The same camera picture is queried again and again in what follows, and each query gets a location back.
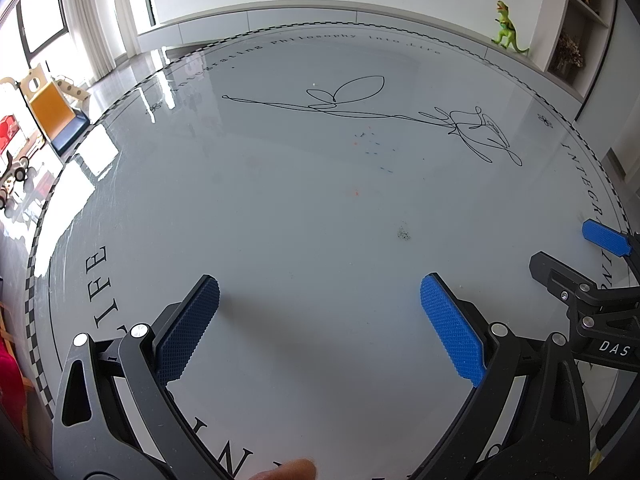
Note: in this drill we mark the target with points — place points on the red toy box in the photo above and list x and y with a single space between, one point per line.
9 132

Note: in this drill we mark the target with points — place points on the person's left hand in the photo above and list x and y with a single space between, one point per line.
287 465

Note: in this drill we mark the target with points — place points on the white shelf unit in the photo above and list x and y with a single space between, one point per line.
590 12

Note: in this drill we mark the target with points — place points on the wooden toy car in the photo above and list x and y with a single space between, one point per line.
17 175

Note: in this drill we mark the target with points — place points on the dried flower bunch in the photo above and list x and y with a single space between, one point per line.
569 52

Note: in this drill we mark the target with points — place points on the wooden toy chair yellow seat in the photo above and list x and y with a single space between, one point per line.
50 107

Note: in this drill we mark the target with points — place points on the red cloth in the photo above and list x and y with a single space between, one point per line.
10 375

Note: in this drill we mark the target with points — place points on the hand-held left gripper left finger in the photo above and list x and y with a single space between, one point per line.
190 330

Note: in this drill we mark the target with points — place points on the window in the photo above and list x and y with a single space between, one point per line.
45 10

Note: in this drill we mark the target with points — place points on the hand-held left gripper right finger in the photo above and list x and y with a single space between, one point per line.
450 330

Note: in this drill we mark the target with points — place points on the wooden spotted toy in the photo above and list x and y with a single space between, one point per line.
75 91

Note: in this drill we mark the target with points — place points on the green dinosaur toy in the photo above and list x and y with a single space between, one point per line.
507 30

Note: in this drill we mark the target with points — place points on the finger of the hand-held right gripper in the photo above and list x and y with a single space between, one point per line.
555 275
605 235

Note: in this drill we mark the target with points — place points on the white curtain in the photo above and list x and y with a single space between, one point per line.
95 15

